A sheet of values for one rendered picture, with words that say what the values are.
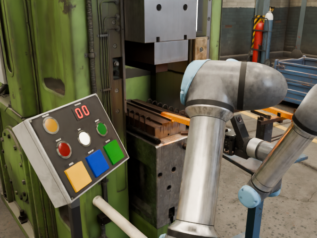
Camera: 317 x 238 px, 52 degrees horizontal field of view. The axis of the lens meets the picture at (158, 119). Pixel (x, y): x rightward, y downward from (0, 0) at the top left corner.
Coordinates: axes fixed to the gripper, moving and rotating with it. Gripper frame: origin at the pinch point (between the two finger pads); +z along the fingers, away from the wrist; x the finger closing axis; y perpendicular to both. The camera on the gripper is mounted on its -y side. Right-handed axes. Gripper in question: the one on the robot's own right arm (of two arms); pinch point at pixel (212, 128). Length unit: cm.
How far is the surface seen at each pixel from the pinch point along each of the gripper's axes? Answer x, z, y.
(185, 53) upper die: 6.5, 23.3, -28.7
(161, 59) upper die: -7.9, 23.4, -27.6
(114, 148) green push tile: -43.3, 8.6, -0.3
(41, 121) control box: -68, 8, -17
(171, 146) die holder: -6.6, 18.2, 12.3
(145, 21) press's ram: -17, 23, -43
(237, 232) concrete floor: 64, 29, 102
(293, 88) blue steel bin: 364, 158, 68
